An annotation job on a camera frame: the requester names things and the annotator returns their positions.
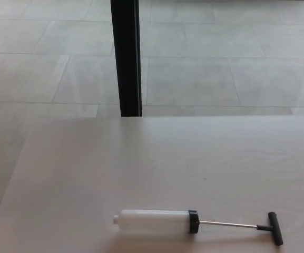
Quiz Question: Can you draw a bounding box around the black vertical metal post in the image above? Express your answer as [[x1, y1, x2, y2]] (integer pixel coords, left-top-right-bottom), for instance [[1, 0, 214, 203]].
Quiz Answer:
[[110, 0, 143, 118]]

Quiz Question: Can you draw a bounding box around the white air pump black handle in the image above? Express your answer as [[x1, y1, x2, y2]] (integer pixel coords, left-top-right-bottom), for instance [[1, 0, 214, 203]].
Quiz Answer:
[[112, 209, 285, 246]]

